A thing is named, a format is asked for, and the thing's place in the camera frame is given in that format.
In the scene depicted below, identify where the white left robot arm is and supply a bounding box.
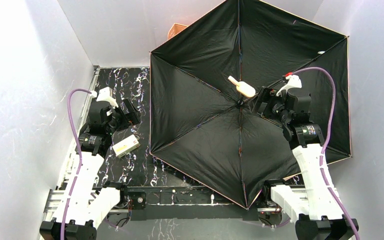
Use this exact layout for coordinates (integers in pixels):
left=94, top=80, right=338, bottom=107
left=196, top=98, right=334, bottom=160
left=39, top=98, right=141, bottom=240

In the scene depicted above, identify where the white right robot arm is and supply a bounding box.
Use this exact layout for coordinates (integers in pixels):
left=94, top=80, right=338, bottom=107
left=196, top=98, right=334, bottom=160
left=251, top=86, right=359, bottom=240

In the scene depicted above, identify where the white and yellow box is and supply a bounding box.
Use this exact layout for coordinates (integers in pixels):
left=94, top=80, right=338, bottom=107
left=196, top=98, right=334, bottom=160
left=112, top=134, right=141, bottom=158

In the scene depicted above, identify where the orange plastic desk organizer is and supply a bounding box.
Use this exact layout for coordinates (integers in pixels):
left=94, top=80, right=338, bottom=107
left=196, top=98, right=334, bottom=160
left=167, top=23, right=188, bottom=40

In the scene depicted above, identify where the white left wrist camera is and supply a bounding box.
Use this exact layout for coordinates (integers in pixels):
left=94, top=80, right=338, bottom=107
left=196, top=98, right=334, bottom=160
left=96, top=86, right=119, bottom=108

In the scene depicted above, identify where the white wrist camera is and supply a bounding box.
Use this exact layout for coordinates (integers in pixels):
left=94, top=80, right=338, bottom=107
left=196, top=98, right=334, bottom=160
left=96, top=86, right=119, bottom=108
left=276, top=72, right=302, bottom=97

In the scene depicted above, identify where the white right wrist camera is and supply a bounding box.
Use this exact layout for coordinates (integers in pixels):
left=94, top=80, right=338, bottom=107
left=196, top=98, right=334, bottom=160
left=276, top=72, right=302, bottom=97

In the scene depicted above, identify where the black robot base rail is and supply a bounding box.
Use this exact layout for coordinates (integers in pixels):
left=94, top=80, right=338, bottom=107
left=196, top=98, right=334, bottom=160
left=109, top=186, right=283, bottom=224

